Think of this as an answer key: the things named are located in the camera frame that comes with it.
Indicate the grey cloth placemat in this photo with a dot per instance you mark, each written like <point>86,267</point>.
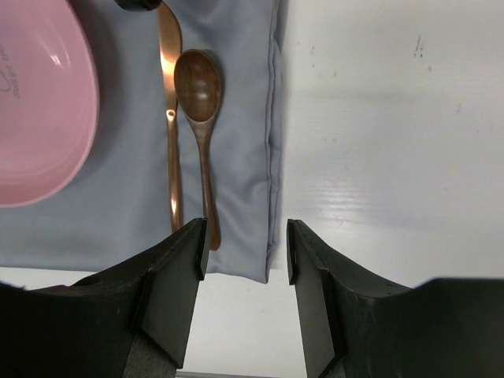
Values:
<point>118,204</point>

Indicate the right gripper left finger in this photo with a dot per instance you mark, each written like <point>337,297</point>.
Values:
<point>130,320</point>

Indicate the copper knife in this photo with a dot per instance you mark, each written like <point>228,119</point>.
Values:
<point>170,45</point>

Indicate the pink plate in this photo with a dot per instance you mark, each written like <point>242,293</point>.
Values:
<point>49,100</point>

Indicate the copper spoon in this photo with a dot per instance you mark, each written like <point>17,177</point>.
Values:
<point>198,89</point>

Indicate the red mug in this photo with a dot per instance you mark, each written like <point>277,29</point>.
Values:
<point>139,5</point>

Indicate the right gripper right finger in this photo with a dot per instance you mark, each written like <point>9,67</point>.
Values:
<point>355,323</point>

